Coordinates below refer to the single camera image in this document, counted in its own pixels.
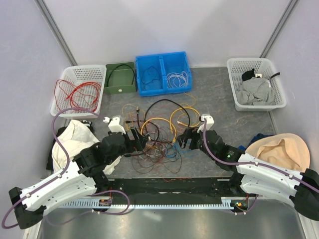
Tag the green plastic box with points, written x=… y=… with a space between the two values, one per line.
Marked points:
x=120 y=78

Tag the white left perforated basket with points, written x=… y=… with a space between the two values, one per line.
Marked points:
x=79 y=87

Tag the grey cloth in basket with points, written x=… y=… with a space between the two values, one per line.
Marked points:
x=256 y=92

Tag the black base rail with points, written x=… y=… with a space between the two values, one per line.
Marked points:
x=176 y=190

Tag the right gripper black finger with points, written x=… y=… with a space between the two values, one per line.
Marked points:
x=184 y=147
x=183 y=138

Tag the beige bucket hat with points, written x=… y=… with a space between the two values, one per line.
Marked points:
x=286 y=150

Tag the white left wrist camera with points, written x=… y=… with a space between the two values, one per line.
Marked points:
x=115 y=124

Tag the white right perforated basket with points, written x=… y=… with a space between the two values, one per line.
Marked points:
x=264 y=68

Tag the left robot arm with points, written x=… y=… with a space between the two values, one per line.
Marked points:
x=82 y=176

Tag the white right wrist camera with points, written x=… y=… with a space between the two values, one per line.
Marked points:
x=207 y=122

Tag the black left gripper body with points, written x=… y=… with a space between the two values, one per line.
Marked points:
x=130 y=144

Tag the blue cloth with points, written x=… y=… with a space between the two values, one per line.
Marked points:
x=253 y=140

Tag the white slotted cable duct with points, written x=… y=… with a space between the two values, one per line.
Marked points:
x=88 y=203

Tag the black item in basket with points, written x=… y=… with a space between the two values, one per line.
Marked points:
x=248 y=75

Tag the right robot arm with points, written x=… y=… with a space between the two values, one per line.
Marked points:
x=298 y=189

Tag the white perforated basket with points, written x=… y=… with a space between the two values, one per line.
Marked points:
x=79 y=87
x=264 y=68

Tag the blue plastic divided bin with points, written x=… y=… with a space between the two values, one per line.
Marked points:
x=160 y=74

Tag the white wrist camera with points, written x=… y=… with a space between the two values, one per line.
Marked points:
x=207 y=122
x=115 y=124

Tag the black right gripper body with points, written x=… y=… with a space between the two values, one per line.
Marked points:
x=192 y=133

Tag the white cloth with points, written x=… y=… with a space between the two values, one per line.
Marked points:
x=77 y=136

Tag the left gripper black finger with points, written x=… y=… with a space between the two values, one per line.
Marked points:
x=142 y=141
x=137 y=136

